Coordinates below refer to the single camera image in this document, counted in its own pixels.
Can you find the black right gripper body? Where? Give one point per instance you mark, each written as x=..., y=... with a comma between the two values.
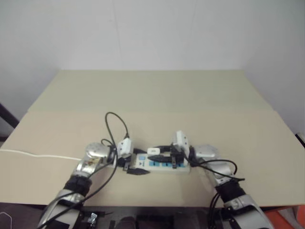
x=176, y=159

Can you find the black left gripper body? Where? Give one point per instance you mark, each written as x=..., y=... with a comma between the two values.
x=125, y=162

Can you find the white charger plug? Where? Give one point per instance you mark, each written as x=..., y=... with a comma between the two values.
x=153, y=150

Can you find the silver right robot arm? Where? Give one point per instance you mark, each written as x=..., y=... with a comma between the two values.
x=221, y=168

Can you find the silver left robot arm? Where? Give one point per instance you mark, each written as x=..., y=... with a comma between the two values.
x=94, y=150

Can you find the white power strip blue switches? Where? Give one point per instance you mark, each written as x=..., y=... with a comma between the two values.
x=157, y=167

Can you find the black mat with white outline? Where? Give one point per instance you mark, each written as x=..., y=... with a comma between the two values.
x=14, y=215

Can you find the orange fabric object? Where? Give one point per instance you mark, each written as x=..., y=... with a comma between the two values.
x=286, y=217

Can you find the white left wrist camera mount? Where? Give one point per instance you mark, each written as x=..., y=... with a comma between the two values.
x=125, y=146

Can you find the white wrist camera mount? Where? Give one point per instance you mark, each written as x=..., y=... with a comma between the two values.
x=125, y=146
x=182, y=140

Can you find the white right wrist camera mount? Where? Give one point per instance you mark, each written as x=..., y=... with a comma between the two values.
x=182, y=140

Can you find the small silver metal bracket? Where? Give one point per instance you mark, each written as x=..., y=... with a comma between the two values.
x=92, y=218

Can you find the dark furniture frame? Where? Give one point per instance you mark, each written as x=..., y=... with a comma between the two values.
x=7, y=119

